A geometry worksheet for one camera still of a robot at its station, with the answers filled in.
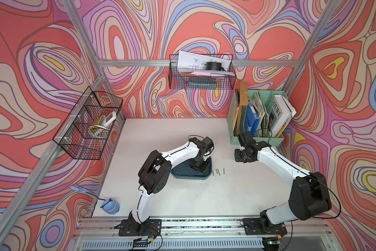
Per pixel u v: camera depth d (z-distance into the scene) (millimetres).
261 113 907
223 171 930
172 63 867
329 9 694
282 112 873
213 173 913
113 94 823
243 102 824
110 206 732
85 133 719
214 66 823
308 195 426
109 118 744
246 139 698
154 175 539
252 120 930
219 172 927
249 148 636
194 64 863
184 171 901
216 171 928
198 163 769
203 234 723
